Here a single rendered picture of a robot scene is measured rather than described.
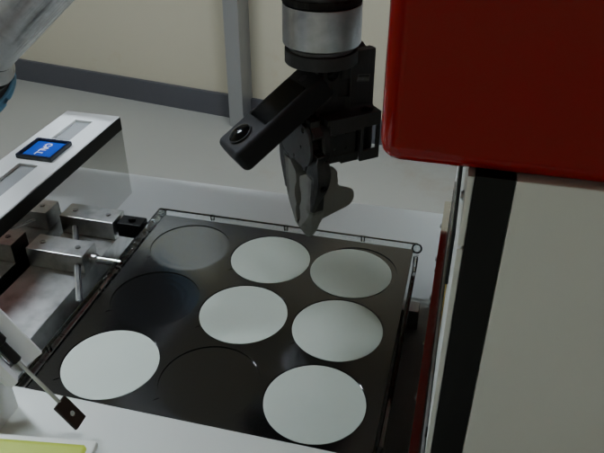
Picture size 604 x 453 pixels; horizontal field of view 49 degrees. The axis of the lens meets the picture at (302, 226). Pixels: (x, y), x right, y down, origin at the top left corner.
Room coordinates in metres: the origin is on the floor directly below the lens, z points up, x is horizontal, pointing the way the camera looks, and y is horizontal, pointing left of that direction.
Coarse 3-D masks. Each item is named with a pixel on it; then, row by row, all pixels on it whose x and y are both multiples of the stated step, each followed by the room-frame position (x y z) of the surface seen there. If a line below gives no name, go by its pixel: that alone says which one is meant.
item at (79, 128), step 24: (72, 120) 0.97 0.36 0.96; (96, 120) 0.97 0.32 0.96; (24, 144) 0.89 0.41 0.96; (72, 144) 0.89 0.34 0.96; (0, 168) 0.81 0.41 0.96; (24, 168) 0.82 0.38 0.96; (48, 168) 0.81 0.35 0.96; (0, 192) 0.75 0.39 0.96; (24, 192) 0.75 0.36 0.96; (0, 216) 0.69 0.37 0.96
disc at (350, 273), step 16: (320, 256) 0.69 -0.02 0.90; (336, 256) 0.69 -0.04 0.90; (352, 256) 0.69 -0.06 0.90; (368, 256) 0.69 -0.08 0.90; (320, 272) 0.65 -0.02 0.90; (336, 272) 0.65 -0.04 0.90; (352, 272) 0.65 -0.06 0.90; (368, 272) 0.65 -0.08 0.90; (384, 272) 0.65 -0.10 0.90; (320, 288) 0.62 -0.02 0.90; (336, 288) 0.62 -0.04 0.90; (352, 288) 0.62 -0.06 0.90; (368, 288) 0.62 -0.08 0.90; (384, 288) 0.62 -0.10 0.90
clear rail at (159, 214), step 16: (160, 208) 0.80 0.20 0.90; (144, 240) 0.73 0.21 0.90; (128, 256) 0.69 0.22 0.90; (112, 272) 0.65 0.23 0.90; (96, 288) 0.62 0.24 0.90; (80, 304) 0.59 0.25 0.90; (80, 320) 0.57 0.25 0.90; (64, 336) 0.54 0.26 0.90; (48, 352) 0.51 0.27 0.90; (32, 368) 0.49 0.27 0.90; (16, 384) 0.47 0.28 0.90
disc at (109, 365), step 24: (96, 336) 0.54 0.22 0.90; (120, 336) 0.54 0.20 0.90; (144, 336) 0.54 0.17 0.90; (72, 360) 0.50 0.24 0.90; (96, 360) 0.50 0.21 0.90; (120, 360) 0.50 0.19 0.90; (144, 360) 0.50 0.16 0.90; (72, 384) 0.47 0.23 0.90; (96, 384) 0.47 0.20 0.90; (120, 384) 0.47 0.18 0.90
